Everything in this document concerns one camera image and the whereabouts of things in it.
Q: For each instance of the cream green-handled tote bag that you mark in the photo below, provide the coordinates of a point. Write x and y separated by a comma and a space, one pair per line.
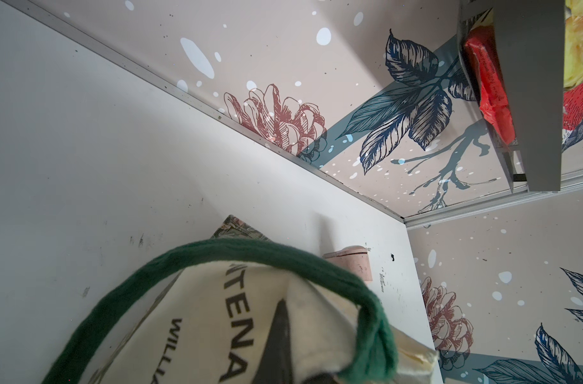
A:
239, 308

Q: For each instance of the black wire wall basket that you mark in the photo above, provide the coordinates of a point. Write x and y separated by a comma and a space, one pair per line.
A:
530, 38

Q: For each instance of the red Chuba cassava chips bag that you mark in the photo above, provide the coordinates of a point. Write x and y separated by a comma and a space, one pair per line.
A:
480, 48

